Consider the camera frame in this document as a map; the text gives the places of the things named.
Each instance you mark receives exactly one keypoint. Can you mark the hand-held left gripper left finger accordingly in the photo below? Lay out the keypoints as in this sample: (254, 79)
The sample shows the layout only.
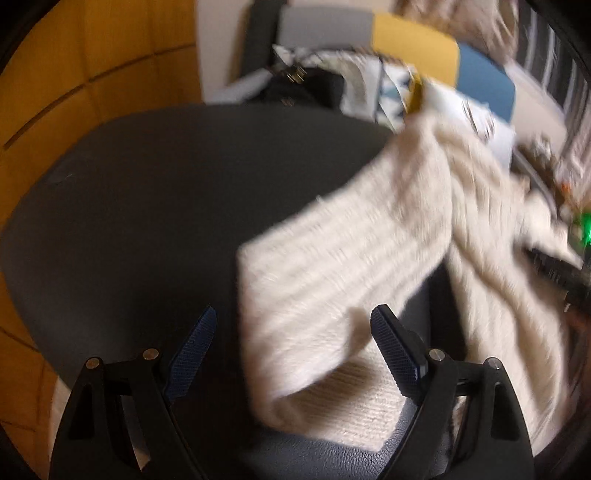
(191, 355)

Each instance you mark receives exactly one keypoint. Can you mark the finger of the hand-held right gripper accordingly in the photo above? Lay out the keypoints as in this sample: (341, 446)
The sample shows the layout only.
(563, 277)

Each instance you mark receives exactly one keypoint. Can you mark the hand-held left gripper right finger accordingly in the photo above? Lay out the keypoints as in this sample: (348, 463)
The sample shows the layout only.
(397, 355)

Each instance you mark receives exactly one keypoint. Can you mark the white knit sweater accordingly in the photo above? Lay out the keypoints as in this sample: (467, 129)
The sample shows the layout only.
(369, 240)

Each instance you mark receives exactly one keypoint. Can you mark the wooden side table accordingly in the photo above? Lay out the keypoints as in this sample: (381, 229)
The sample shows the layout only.
(545, 170)

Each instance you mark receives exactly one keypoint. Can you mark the white deer print pillow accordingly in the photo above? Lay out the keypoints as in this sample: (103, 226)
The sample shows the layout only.
(485, 124)

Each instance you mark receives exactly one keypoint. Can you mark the white framed window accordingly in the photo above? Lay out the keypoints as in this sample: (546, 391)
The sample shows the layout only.
(549, 50)

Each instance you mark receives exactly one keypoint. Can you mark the beige starfish print curtain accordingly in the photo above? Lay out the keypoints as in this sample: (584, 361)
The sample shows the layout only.
(457, 23)

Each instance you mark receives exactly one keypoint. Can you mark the grey yellow blue sofa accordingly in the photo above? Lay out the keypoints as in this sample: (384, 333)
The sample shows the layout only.
(415, 46)

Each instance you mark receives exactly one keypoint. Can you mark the triangle pattern pillow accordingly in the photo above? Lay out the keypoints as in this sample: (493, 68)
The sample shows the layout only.
(369, 78)

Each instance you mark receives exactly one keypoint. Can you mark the black handbag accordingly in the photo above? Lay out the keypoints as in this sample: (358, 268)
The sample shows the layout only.
(304, 90)

